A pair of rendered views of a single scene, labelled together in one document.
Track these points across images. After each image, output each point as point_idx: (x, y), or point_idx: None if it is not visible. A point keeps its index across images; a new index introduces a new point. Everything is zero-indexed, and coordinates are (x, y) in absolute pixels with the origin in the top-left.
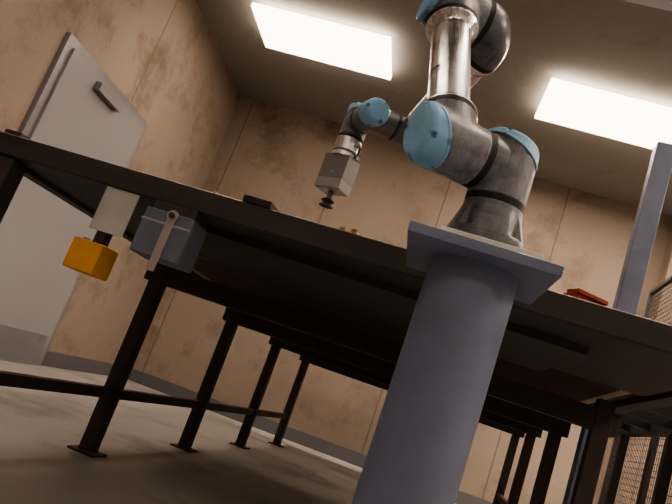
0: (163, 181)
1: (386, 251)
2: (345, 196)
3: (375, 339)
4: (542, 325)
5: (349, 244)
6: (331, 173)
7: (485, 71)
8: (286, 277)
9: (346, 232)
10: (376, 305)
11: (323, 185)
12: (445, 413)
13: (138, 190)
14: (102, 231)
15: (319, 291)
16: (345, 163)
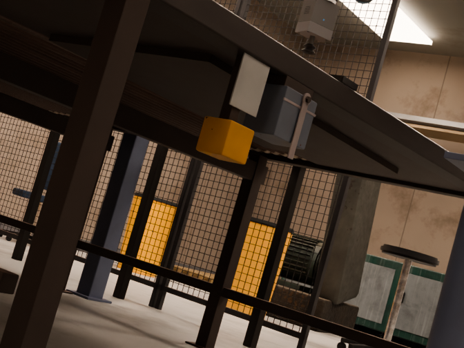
0: (292, 54)
1: (406, 131)
2: (317, 41)
3: (119, 108)
4: (407, 163)
5: (391, 126)
6: (323, 22)
7: None
8: (178, 85)
9: (391, 115)
10: (243, 116)
11: (316, 34)
12: None
13: (274, 63)
14: (241, 110)
15: (182, 93)
16: (335, 15)
